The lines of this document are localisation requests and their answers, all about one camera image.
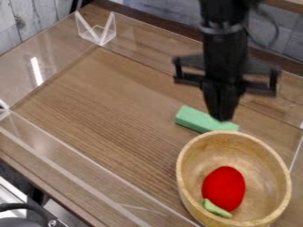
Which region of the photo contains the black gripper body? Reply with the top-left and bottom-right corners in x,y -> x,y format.
172,25 -> 280,96

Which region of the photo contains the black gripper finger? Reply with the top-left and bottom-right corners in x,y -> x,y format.
203,82 -> 223,120
221,84 -> 243,121

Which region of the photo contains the red plush fruit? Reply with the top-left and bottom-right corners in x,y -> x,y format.
201,166 -> 246,212

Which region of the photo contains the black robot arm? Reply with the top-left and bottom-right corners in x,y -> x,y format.
172,0 -> 280,121

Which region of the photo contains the green foam block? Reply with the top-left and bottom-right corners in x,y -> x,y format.
175,106 -> 240,133

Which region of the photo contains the wooden bowl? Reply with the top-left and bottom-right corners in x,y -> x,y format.
176,131 -> 291,227

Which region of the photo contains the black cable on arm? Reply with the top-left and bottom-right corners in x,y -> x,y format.
246,3 -> 282,50

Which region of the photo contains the black metal bracket bottom left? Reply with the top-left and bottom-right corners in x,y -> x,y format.
27,196 -> 68,227

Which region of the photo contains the black cable bottom left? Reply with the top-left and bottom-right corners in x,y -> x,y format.
0,202 -> 39,227

